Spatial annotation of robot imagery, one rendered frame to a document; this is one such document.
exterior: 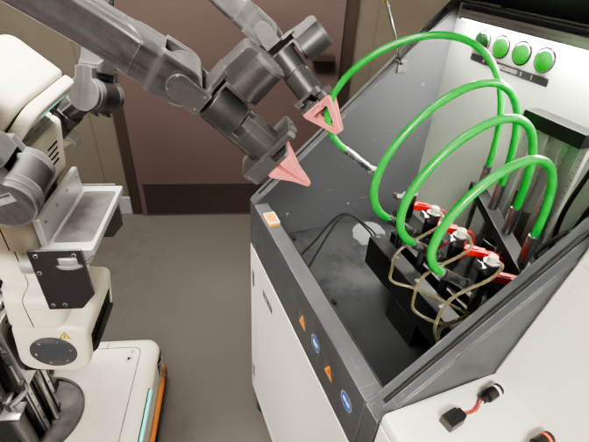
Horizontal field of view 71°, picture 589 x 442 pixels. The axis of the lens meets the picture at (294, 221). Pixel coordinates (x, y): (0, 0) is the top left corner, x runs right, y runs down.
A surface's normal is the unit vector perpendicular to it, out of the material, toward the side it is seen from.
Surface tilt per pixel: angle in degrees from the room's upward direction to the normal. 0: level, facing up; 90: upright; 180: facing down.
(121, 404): 0
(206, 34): 90
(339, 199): 90
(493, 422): 0
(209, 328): 0
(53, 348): 90
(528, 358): 76
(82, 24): 93
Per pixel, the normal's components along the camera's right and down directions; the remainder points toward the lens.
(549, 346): -0.89, -0.04
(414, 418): 0.05, -0.82
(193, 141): 0.11, 0.57
